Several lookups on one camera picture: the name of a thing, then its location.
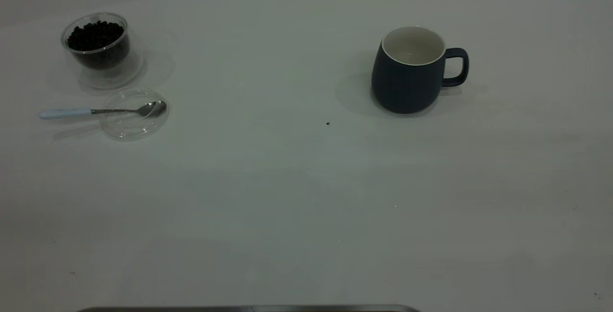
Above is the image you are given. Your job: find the dark grey ceramic mug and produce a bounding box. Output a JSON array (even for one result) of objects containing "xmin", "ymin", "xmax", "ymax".
[{"xmin": 371, "ymin": 26, "xmax": 469, "ymax": 114}]

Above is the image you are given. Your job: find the metal spoon with white handle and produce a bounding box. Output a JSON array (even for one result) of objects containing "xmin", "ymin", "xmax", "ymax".
[{"xmin": 38, "ymin": 100, "xmax": 167, "ymax": 120}]

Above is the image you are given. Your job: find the clear round glass lid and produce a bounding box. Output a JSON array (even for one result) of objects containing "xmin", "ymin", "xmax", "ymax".
[{"xmin": 99, "ymin": 88, "xmax": 170, "ymax": 141}]

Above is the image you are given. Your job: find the dark coffee beans pile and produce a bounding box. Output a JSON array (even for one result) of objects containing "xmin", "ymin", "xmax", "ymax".
[{"xmin": 67, "ymin": 21, "xmax": 129, "ymax": 69}]

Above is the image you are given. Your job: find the clear double-wall glass cup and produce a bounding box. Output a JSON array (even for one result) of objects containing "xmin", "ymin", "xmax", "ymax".
[{"xmin": 60, "ymin": 12, "xmax": 143, "ymax": 90}]

